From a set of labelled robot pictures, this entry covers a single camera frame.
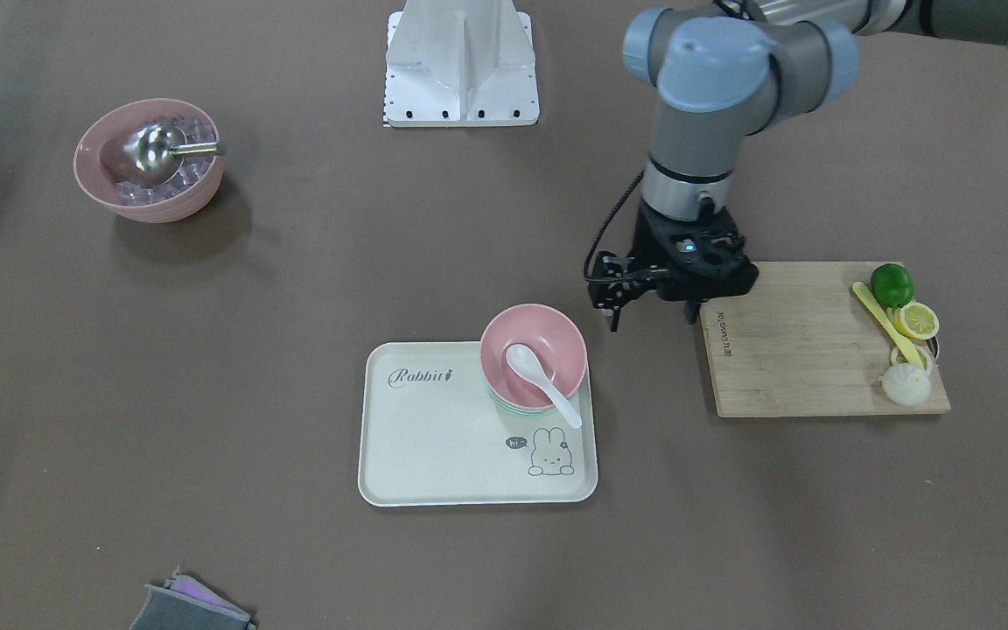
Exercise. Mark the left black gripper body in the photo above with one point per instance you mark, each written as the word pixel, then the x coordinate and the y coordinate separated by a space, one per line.
pixel 651 248

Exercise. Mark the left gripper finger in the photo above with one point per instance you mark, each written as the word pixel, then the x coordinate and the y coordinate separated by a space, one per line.
pixel 692 310
pixel 614 282

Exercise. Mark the white ceramic spoon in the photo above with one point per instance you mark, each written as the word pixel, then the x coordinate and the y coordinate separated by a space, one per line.
pixel 523 360

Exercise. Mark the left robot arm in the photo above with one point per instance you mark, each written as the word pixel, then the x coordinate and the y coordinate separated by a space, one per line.
pixel 724 72

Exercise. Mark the large pink ice bowl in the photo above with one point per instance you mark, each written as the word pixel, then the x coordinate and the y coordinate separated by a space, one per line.
pixel 187 192

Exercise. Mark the wooden cutting board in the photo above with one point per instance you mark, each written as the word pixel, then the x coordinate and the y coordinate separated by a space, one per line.
pixel 800 344

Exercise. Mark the stacked green bowls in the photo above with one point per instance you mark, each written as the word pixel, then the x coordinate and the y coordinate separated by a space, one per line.
pixel 513 408

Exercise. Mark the green lime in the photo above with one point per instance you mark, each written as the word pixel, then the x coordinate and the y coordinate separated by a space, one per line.
pixel 892 285

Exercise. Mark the yellow plastic knife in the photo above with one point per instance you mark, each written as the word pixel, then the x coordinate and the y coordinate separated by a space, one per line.
pixel 907 350

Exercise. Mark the lemon slice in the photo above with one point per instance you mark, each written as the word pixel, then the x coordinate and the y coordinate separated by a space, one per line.
pixel 925 356
pixel 915 321

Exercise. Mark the white toy bun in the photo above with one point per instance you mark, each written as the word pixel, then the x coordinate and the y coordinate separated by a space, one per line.
pixel 906 384

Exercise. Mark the white rabbit tray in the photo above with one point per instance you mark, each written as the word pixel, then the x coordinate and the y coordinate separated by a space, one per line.
pixel 432 434

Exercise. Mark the metal ice scoop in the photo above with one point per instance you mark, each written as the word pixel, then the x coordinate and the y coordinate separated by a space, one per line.
pixel 153 154

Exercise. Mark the grey folded cloth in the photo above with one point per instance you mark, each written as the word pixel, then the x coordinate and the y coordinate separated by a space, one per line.
pixel 183 602

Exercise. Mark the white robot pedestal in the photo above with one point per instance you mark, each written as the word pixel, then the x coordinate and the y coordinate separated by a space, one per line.
pixel 460 64

